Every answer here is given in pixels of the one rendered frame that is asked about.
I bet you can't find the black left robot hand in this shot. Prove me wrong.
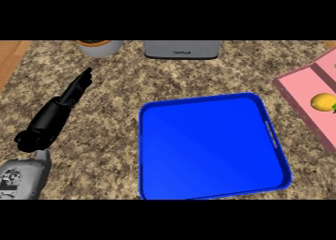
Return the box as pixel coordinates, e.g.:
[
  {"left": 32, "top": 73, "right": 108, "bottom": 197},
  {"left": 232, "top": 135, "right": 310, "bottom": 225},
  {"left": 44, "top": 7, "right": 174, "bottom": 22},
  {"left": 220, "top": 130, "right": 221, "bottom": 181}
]
[{"left": 13, "top": 67, "right": 94, "bottom": 153}]

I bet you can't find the blue tray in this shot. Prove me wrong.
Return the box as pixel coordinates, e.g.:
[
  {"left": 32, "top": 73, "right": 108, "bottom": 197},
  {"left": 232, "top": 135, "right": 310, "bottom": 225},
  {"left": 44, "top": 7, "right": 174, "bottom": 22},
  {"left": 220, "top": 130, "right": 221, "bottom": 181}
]
[{"left": 136, "top": 92, "right": 294, "bottom": 201}]

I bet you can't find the pink open box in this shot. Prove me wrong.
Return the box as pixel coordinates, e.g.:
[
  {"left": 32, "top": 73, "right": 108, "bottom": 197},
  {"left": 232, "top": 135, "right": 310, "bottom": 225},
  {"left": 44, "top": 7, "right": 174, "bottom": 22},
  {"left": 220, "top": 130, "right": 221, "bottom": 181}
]
[{"left": 270, "top": 40, "right": 336, "bottom": 154}]

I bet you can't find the yellow lemon with green leaf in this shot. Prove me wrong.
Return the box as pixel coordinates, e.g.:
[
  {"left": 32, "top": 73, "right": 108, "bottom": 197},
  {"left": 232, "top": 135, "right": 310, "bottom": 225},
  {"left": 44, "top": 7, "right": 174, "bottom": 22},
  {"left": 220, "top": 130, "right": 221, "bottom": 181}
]
[{"left": 308, "top": 92, "right": 336, "bottom": 114}]

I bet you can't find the grey pot with orange rim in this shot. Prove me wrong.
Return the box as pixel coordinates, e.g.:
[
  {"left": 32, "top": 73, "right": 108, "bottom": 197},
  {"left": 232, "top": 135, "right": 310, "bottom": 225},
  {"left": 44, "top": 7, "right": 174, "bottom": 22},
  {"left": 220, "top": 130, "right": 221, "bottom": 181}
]
[{"left": 74, "top": 40, "right": 124, "bottom": 59}]

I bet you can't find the grey appliance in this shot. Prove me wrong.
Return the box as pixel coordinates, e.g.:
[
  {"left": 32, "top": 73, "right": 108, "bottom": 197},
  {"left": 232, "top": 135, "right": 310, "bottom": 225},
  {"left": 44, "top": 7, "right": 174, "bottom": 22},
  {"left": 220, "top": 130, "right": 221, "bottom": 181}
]
[{"left": 142, "top": 40, "right": 223, "bottom": 60}]

